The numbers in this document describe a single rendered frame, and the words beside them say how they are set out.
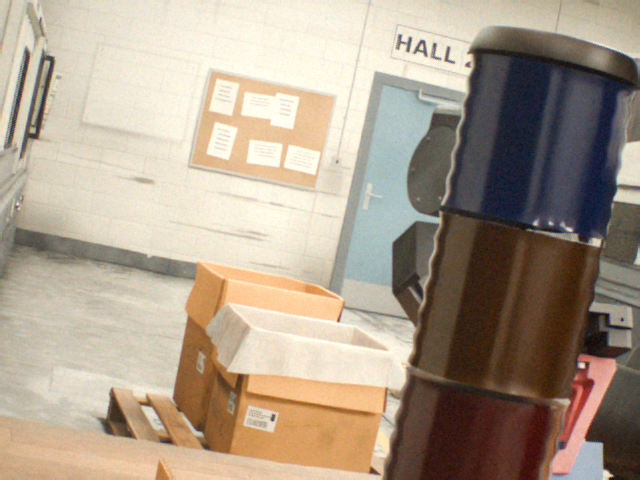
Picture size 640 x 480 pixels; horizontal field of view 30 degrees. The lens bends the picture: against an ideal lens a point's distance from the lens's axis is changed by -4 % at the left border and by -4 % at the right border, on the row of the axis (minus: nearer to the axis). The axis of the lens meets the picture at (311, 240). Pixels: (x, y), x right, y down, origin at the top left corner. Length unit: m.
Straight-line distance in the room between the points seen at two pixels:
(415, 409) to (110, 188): 11.01
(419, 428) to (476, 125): 0.06
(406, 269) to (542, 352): 0.52
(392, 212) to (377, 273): 0.58
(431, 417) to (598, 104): 0.07
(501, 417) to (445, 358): 0.02
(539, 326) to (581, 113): 0.04
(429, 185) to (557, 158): 0.53
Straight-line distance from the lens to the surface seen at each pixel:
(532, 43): 0.26
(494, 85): 0.26
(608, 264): 11.03
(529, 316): 0.26
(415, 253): 0.76
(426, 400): 0.26
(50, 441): 1.03
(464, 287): 0.26
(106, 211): 11.27
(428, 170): 0.79
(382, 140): 11.59
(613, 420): 0.93
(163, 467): 0.74
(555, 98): 0.26
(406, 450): 0.27
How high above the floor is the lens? 1.16
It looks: 3 degrees down
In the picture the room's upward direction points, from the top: 12 degrees clockwise
